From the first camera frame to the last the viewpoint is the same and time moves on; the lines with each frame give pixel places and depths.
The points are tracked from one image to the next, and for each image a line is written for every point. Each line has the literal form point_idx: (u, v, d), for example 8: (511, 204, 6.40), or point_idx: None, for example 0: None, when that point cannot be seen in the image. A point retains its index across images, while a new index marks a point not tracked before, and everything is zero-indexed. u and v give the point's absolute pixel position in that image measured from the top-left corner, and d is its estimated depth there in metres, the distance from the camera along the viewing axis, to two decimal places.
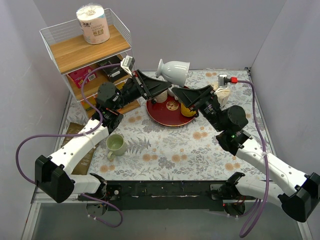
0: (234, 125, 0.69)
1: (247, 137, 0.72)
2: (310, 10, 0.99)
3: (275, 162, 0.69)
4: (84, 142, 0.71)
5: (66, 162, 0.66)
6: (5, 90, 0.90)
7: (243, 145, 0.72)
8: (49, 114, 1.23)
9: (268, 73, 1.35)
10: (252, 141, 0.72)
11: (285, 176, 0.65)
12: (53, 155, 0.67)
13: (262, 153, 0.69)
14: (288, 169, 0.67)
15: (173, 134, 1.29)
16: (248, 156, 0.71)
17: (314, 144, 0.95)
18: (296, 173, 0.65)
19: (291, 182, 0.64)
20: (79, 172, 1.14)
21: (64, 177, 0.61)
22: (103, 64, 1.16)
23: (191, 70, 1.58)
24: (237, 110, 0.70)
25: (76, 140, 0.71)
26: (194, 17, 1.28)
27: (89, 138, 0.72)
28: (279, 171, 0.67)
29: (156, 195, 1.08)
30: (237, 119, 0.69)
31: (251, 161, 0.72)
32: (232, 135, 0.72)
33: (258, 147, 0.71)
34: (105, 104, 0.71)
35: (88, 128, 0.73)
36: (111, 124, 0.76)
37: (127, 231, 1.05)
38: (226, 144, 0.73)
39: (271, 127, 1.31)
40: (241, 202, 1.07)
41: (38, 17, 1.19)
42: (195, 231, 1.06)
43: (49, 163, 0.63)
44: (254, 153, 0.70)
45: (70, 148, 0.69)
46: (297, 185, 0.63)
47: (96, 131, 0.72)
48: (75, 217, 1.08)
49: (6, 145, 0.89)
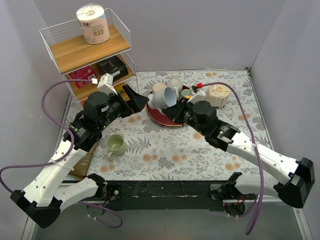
0: (206, 117, 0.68)
1: (235, 131, 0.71)
2: (310, 10, 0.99)
3: (266, 152, 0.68)
4: (57, 171, 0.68)
5: (39, 196, 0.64)
6: (5, 90, 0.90)
7: (232, 139, 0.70)
8: (49, 114, 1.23)
9: (268, 73, 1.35)
10: (241, 135, 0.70)
11: (277, 165, 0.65)
12: (27, 190, 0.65)
13: (253, 144, 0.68)
14: (279, 158, 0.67)
15: (173, 134, 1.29)
16: (238, 150, 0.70)
17: (315, 145, 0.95)
18: (287, 160, 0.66)
19: (284, 171, 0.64)
20: (79, 172, 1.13)
21: (38, 212, 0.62)
22: (103, 64, 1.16)
23: (191, 70, 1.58)
24: (202, 104, 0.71)
25: (49, 169, 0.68)
26: (194, 17, 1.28)
27: (61, 165, 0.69)
28: (271, 161, 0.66)
29: (156, 195, 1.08)
30: (205, 111, 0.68)
31: (243, 154, 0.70)
32: (220, 131, 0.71)
33: (248, 140, 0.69)
34: (90, 111, 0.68)
35: (60, 154, 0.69)
36: (87, 142, 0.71)
37: (127, 232, 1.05)
38: (215, 140, 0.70)
39: (271, 127, 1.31)
40: (241, 202, 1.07)
41: (38, 17, 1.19)
42: (195, 231, 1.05)
43: (22, 199, 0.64)
44: (245, 146, 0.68)
45: (43, 181, 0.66)
46: (290, 173, 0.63)
47: (68, 156, 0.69)
48: (75, 217, 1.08)
49: (6, 145, 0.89)
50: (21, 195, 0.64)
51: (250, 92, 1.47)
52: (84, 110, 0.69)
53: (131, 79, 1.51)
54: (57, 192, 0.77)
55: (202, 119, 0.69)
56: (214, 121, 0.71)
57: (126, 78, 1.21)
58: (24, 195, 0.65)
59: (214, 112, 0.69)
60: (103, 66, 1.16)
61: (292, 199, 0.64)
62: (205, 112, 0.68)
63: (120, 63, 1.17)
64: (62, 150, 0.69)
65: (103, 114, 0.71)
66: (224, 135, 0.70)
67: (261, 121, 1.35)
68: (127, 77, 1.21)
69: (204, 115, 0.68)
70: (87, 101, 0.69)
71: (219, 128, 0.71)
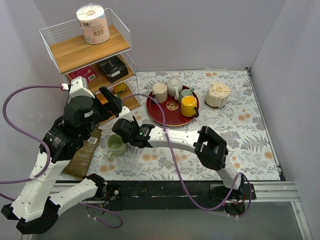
0: (120, 129, 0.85)
1: (151, 128, 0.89)
2: (310, 10, 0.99)
3: (174, 134, 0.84)
4: (38, 186, 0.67)
5: (26, 212, 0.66)
6: (5, 90, 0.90)
7: (149, 136, 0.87)
8: (50, 114, 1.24)
9: (268, 73, 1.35)
10: (155, 129, 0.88)
11: (185, 140, 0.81)
12: (14, 206, 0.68)
13: (163, 132, 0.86)
14: (185, 134, 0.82)
15: None
16: (156, 141, 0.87)
17: (314, 145, 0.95)
18: (191, 133, 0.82)
19: (190, 142, 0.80)
20: (79, 172, 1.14)
21: (29, 227, 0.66)
22: (103, 64, 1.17)
23: (191, 70, 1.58)
24: (120, 123, 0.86)
25: (32, 185, 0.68)
26: (195, 17, 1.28)
27: (42, 180, 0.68)
28: (180, 139, 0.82)
29: (156, 195, 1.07)
30: (118, 125, 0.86)
31: (162, 143, 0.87)
32: (141, 132, 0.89)
33: (160, 131, 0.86)
34: (72, 116, 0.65)
35: (39, 169, 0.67)
36: (65, 150, 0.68)
37: (126, 232, 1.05)
38: (139, 142, 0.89)
39: (271, 127, 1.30)
40: (241, 202, 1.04)
41: (38, 16, 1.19)
42: (194, 231, 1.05)
43: (12, 214, 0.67)
44: (159, 137, 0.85)
45: (26, 198, 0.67)
46: (194, 142, 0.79)
47: (47, 170, 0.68)
48: (75, 217, 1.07)
49: (5, 144, 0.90)
50: (10, 212, 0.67)
51: (250, 92, 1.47)
52: (65, 115, 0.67)
53: (131, 79, 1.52)
54: (55, 198, 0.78)
55: (120, 132, 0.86)
56: (131, 129, 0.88)
57: (126, 78, 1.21)
58: (13, 211, 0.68)
59: (125, 122, 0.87)
60: (103, 66, 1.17)
61: (208, 163, 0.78)
62: (118, 126, 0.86)
63: (120, 63, 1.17)
64: (40, 164, 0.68)
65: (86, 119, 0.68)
66: (144, 135, 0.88)
67: (261, 121, 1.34)
68: (127, 77, 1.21)
69: (119, 128, 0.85)
70: (69, 104, 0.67)
71: (139, 131, 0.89)
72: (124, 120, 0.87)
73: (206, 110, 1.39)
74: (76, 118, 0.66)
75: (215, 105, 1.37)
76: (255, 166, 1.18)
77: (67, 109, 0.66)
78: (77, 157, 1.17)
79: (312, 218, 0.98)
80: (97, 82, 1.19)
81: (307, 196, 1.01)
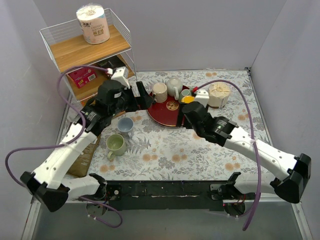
0: (195, 113, 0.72)
1: (234, 126, 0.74)
2: (310, 10, 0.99)
3: (265, 148, 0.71)
4: (68, 153, 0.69)
5: (51, 177, 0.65)
6: (5, 90, 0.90)
7: (230, 135, 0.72)
8: (50, 114, 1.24)
9: (268, 73, 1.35)
10: (239, 130, 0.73)
11: (276, 161, 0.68)
12: (37, 172, 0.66)
13: (251, 140, 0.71)
14: (278, 154, 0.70)
15: (173, 134, 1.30)
16: (237, 146, 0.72)
17: (314, 145, 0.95)
18: (286, 156, 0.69)
19: (283, 166, 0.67)
20: (79, 172, 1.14)
21: (48, 195, 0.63)
22: (103, 64, 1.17)
23: (191, 70, 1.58)
24: (197, 107, 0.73)
25: (59, 152, 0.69)
26: (195, 17, 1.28)
27: (71, 147, 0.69)
28: (271, 157, 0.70)
29: (155, 195, 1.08)
30: (192, 108, 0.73)
31: (241, 150, 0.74)
32: (218, 126, 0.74)
33: (246, 135, 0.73)
34: (105, 95, 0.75)
35: (70, 137, 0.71)
36: (97, 126, 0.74)
37: (126, 232, 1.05)
38: (212, 135, 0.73)
39: (271, 127, 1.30)
40: (241, 202, 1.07)
41: (38, 16, 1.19)
42: (194, 231, 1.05)
43: (33, 180, 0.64)
44: (243, 142, 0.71)
45: (53, 162, 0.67)
46: (289, 169, 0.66)
47: (79, 139, 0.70)
48: (75, 217, 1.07)
49: (6, 144, 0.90)
50: (31, 177, 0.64)
51: (250, 92, 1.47)
52: (98, 95, 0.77)
53: (131, 79, 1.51)
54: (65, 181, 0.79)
55: (193, 117, 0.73)
56: (206, 117, 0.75)
57: None
58: (34, 176, 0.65)
59: (201, 108, 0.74)
60: (103, 66, 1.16)
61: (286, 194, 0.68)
62: (193, 109, 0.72)
63: (120, 63, 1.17)
64: (72, 133, 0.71)
65: (115, 100, 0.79)
66: (221, 130, 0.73)
67: (261, 121, 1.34)
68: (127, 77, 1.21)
69: (193, 112, 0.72)
70: (101, 87, 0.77)
71: (216, 124, 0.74)
72: (200, 105, 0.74)
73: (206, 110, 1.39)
74: (107, 96, 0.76)
75: (215, 105, 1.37)
76: (254, 166, 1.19)
77: (100, 90, 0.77)
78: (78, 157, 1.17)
79: (312, 218, 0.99)
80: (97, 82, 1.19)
81: (307, 196, 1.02)
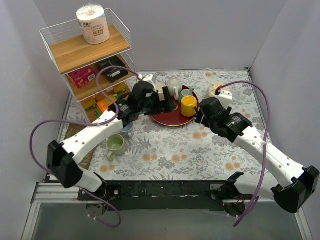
0: (209, 107, 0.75)
1: (248, 125, 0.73)
2: (310, 10, 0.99)
3: (274, 152, 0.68)
4: (98, 132, 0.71)
5: (78, 150, 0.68)
6: (5, 90, 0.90)
7: (243, 132, 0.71)
8: (50, 114, 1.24)
9: (268, 73, 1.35)
10: (252, 129, 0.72)
11: (282, 167, 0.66)
12: (66, 142, 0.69)
13: (263, 142, 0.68)
14: (287, 161, 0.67)
15: (173, 134, 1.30)
16: (246, 144, 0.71)
17: (314, 145, 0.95)
18: (294, 165, 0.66)
19: (288, 174, 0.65)
20: None
21: (70, 166, 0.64)
22: (103, 64, 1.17)
23: (191, 70, 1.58)
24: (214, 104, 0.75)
25: (89, 130, 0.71)
26: (195, 17, 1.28)
27: (102, 129, 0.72)
28: (277, 162, 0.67)
29: (155, 195, 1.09)
30: (209, 102, 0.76)
31: (249, 150, 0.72)
32: (232, 121, 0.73)
33: (258, 136, 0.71)
34: (138, 92, 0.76)
35: (103, 119, 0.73)
36: (126, 118, 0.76)
37: (126, 232, 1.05)
38: (224, 129, 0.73)
39: (271, 127, 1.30)
40: (241, 202, 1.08)
41: (38, 16, 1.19)
42: (195, 231, 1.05)
43: (60, 149, 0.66)
44: (253, 142, 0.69)
45: (83, 138, 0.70)
46: (294, 178, 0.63)
47: (110, 123, 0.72)
48: (75, 217, 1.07)
49: (6, 144, 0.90)
50: (59, 145, 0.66)
51: (249, 92, 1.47)
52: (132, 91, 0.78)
53: (131, 79, 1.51)
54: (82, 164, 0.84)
55: (207, 110, 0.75)
56: (221, 113, 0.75)
57: (126, 78, 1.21)
58: (63, 146, 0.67)
59: (217, 102, 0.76)
60: (103, 66, 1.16)
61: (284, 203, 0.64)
62: (208, 102, 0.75)
63: (120, 63, 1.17)
64: (104, 117, 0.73)
65: (147, 100, 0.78)
66: (235, 125, 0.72)
67: (261, 121, 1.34)
68: (127, 77, 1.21)
69: (207, 105, 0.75)
70: (136, 85, 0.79)
71: (231, 119, 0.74)
72: (217, 100, 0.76)
73: None
74: (140, 94, 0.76)
75: None
76: (254, 166, 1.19)
77: (135, 87, 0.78)
78: None
79: (312, 218, 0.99)
80: (97, 82, 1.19)
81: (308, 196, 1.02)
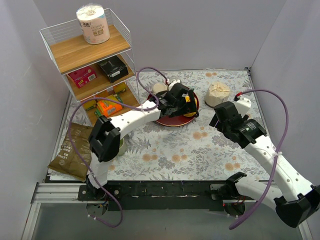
0: (224, 110, 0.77)
1: (262, 134, 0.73)
2: (310, 10, 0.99)
3: (284, 165, 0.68)
4: (140, 116, 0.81)
5: (123, 127, 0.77)
6: (5, 90, 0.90)
7: (255, 140, 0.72)
8: (50, 114, 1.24)
9: (269, 73, 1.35)
10: (266, 139, 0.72)
11: (290, 181, 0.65)
12: (113, 119, 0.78)
13: (274, 153, 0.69)
14: (296, 176, 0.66)
15: (174, 134, 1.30)
16: (257, 153, 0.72)
17: (314, 145, 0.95)
18: (303, 181, 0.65)
19: (295, 189, 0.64)
20: (79, 172, 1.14)
21: (115, 139, 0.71)
22: (103, 64, 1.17)
23: (191, 70, 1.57)
24: (229, 107, 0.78)
25: (134, 112, 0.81)
26: (195, 17, 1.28)
27: (144, 114, 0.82)
28: (286, 176, 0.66)
29: (155, 195, 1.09)
30: (224, 105, 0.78)
31: (259, 158, 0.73)
32: (246, 128, 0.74)
33: (270, 146, 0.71)
34: (177, 90, 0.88)
35: (145, 107, 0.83)
36: (163, 111, 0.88)
37: (126, 232, 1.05)
38: (236, 133, 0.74)
39: (271, 127, 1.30)
40: (241, 202, 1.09)
41: (38, 16, 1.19)
42: (195, 231, 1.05)
43: (108, 123, 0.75)
44: (264, 151, 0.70)
45: (128, 118, 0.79)
46: (301, 194, 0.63)
47: (151, 111, 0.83)
48: (75, 217, 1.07)
49: (6, 144, 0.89)
50: (108, 120, 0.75)
51: (250, 92, 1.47)
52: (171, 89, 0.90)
53: (131, 79, 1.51)
54: None
55: (222, 113, 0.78)
56: (235, 117, 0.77)
57: (126, 78, 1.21)
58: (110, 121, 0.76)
59: (232, 107, 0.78)
60: (103, 66, 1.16)
61: (285, 215, 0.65)
62: (223, 106, 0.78)
63: (120, 63, 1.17)
64: (146, 105, 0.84)
65: (182, 99, 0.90)
66: (248, 132, 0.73)
67: (261, 122, 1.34)
68: (127, 77, 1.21)
69: (222, 108, 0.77)
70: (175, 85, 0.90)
71: (245, 125, 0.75)
72: (232, 104, 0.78)
73: (206, 110, 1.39)
74: (178, 92, 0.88)
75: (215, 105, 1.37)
76: (254, 166, 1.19)
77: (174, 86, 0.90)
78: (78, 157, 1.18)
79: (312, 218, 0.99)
80: (97, 82, 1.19)
81: None
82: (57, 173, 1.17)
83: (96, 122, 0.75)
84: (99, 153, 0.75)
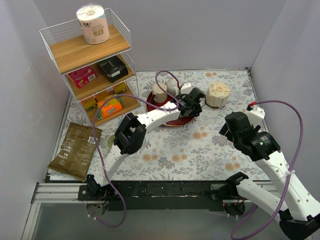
0: (235, 121, 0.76)
1: (276, 149, 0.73)
2: (310, 10, 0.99)
3: (295, 185, 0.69)
4: (163, 115, 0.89)
5: (147, 124, 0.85)
6: (5, 90, 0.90)
7: (268, 156, 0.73)
8: (50, 114, 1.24)
9: (269, 73, 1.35)
10: (279, 155, 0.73)
11: (301, 202, 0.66)
12: (139, 115, 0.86)
13: (287, 172, 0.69)
14: (306, 196, 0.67)
15: (173, 134, 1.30)
16: (270, 169, 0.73)
17: (314, 145, 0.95)
18: (313, 201, 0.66)
19: (305, 210, 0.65)
20: (79, 173, 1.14)
21: (141, 134, 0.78)
22: (103, 64, 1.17)
23: (191, 70, 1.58)
24: (242, 119, 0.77)
25: (157, 111, 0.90)
26: (195, 17, 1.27)
27: (165, 113, 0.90)
28: (297, 196, 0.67)
29: (155, 195, 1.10)
30: (237, 116, 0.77)
31: (271, 173, 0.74)
32: (260, 141, 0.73)
33: (283, 164, 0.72)
34: (195, 94, 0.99)
35: (167, 107, 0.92)
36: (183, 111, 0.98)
37: (126, 232, 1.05)
38: (248, 146, 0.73)
39: (271, 127, 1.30)
40: (241, 202, 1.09)
41: (38, 16, 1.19)
42: (194, 231, 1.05)
43: (134, 119, 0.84)
44: (277, 169, 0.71)
45: (152, 116, 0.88)
46: (310, 215, 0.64)
47: (172, 111, 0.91)
48: (75, 217, 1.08)
49: (6, 144, 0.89)
50: (134, 117, 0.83)
51: (250, 92, 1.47)
52: (191, 93, 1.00)
53: (131, 79, 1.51)
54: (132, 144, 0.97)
55: (233, 124, 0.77)
56: (247, 129, 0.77)
57: (126, 78, 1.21)
58: (137, 118, 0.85)
59: (244, 118, 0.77)
60: (103, 66, 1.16)
61: (288, 229, 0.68)
62: (235, 117, 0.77)
63: (120, 63, 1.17)
64: (168, 106, 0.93)
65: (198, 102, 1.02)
66: (262, 146, 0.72)
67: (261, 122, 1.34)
68: (127, 77, 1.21)
69: (234, 119, 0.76)
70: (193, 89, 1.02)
71: (258, 139, 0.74)
72: (245, 115, 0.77)
73: (206, 110, 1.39)
74: (196, 96, 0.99)
75: (215, 105, 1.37)
76: (255, 167, 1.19)
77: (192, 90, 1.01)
78: (78, 157, 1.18)
79: None
80: (97, 82, 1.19)
81: None
82: (57, 173, 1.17)
83: (123, 119, 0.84)
84: (125, 145, 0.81)
